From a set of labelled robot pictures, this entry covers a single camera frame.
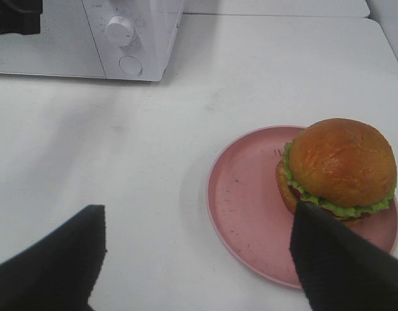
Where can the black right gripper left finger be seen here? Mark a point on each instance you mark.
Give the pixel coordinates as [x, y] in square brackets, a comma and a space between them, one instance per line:
[60, 271]

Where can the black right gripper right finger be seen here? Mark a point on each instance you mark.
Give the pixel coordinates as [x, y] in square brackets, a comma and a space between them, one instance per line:
[337, 268]

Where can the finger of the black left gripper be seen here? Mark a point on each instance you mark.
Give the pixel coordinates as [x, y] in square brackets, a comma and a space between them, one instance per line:
[20, 17]

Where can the white microwave door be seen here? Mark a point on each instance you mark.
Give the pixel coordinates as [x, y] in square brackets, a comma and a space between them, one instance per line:
[64, 46]

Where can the white round knob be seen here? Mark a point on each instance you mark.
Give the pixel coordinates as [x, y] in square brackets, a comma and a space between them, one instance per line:
[121, 31]

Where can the pink round plate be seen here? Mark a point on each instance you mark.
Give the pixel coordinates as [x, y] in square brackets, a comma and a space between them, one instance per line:
[245, 206]

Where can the toy hamburger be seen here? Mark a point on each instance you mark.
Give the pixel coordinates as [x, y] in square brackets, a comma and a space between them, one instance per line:
[345, 167]

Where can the round white door button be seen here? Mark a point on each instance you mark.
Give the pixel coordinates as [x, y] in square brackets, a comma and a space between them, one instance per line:
[130, 65]

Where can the white microwave oven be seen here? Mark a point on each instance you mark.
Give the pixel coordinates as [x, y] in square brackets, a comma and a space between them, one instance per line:
[156, 26]

